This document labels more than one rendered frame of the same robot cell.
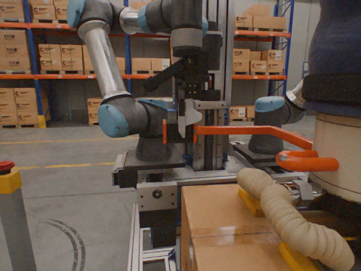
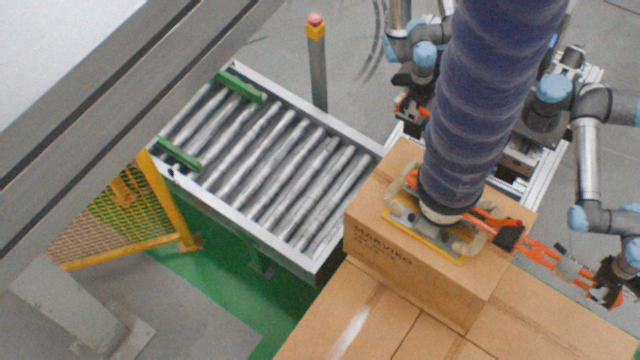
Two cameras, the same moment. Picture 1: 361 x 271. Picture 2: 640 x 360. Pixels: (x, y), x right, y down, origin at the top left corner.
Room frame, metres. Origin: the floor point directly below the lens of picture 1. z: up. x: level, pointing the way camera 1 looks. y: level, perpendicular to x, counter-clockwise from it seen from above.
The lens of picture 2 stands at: (-0.65, -0.69, 3.32)
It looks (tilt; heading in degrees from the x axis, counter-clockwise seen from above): 61 degrees down; 39
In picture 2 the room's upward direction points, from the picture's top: straight up
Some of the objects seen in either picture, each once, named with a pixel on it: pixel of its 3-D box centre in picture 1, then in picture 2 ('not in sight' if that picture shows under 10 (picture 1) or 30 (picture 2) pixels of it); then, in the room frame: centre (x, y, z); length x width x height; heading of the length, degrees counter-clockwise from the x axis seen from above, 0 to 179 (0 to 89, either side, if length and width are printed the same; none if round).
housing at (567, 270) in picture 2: not in sight; (566, 270); (0.39, -0.77, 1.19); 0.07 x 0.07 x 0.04; 5
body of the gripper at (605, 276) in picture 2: not in sight; (614, 272); (0.40, -0.88, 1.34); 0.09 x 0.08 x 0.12; 95
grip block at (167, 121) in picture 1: (179, 130); (411, 105); (0.58, 0.01, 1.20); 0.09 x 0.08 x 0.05; 5
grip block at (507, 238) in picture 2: not in sight; (508, 234); (0.37, -0.56, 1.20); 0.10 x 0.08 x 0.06; 5
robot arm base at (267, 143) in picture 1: (265, 138); (543, 110); (0.96, -0.37, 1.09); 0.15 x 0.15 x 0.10
